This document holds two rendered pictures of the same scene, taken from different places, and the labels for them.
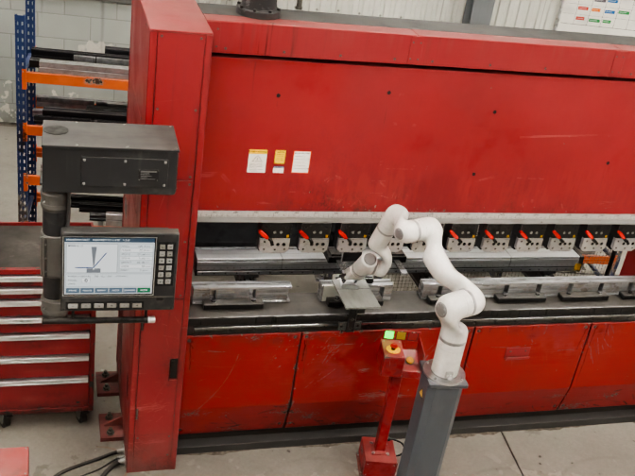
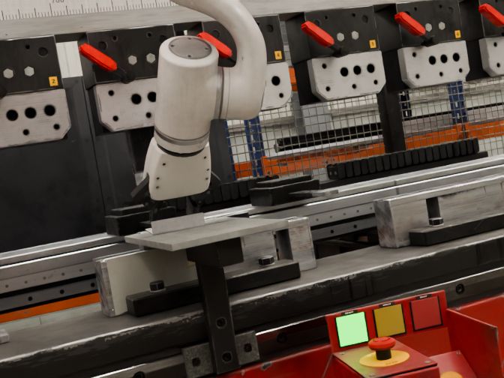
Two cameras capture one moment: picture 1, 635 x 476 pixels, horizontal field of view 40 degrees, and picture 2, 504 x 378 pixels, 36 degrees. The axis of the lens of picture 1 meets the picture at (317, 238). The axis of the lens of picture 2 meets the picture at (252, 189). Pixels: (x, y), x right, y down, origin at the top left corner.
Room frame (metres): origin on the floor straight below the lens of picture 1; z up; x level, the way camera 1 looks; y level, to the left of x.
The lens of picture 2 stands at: (2.58, -0.24, 1.11)
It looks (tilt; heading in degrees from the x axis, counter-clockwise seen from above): 3 degrees down; 356
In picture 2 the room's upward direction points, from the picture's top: 9 degrees counter-clockwise
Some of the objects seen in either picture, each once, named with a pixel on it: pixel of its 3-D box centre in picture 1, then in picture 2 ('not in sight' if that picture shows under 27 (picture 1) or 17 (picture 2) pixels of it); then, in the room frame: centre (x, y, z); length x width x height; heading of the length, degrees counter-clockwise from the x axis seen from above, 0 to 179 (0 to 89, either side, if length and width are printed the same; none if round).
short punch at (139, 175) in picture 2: (351, 256); (160, 153); (3.94, -0.19, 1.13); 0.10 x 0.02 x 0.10; 109
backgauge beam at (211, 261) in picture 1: (398, 260); (304, 218); (4.34, -0.47, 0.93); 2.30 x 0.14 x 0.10; 109
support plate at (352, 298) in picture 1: (355, 294); (201, 232); (3.80, -0.23, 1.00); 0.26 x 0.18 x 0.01; 19
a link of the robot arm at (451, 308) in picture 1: (453, 317); not in sight; (3.21, -0.63, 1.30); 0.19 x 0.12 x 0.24; 129
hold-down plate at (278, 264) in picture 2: (354, 301); (215, 286); (3.90, -0.24, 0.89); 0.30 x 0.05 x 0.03; 109
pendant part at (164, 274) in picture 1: (118, 265); not in sight; (3.01, 0.77, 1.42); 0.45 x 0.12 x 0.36; 108
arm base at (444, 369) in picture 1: (448, 355); not in sight; (3.23, -0.65, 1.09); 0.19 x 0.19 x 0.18
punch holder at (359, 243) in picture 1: (351, 233); (133, 80); (3.93, -0.16, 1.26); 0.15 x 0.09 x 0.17; 109
